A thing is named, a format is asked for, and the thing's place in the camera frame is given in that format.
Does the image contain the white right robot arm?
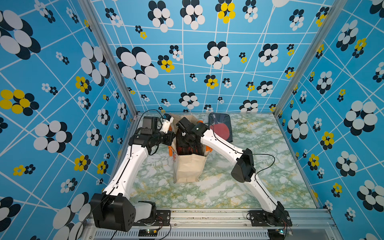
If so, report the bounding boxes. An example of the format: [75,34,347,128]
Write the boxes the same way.
[177,118,292,226]

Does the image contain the controller board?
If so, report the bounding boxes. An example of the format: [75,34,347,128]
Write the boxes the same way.
[268,230,286,240]
[138,229,158,238]

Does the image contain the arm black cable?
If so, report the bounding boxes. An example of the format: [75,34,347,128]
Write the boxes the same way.
[194,119,276,208]
[101,109,169,193]

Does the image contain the beige canvas tote bag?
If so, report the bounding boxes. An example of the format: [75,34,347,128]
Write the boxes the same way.
[169,114,212,184]

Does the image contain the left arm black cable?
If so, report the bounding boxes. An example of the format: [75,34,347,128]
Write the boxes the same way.
[101,109,169,193]

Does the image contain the ping pong set case one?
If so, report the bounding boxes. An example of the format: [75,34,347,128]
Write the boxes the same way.
[209,113,233,143]

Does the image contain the aluminium right corner post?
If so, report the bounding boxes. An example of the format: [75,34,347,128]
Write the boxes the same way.
[274,0,348,118]

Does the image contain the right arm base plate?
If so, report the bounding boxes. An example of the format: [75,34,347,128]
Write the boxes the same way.
[247,210,293,227]

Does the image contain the aluminium left corner post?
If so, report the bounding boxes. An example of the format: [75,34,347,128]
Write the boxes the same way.
[79,0,138,120]

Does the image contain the left controller board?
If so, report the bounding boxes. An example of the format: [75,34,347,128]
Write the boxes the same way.
[138,229,158,238]

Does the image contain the ping pong set case three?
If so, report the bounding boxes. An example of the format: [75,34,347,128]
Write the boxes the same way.
[181,146,196,155]

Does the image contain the aluminium corner post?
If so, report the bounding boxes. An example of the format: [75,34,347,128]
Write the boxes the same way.
[274,0,348,118]
[79,0,138,120]

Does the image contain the right controller board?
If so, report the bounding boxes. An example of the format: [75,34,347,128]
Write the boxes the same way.
[268,230,286,240]

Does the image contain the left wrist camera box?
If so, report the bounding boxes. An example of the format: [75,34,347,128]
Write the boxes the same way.
[142,117,159,130]

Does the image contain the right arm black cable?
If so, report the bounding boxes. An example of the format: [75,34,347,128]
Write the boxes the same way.
[194,119,276,208]

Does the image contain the aluminium front rail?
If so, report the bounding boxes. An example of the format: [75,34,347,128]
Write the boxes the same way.
[81,209,342,240]

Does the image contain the ping pong set case two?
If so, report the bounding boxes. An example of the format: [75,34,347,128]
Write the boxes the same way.
[191,142,206,156]

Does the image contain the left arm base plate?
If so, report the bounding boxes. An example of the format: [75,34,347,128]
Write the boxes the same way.
[135,210,172,227]

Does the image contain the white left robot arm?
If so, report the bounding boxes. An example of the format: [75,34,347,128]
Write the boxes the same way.
[90,114,176,232]

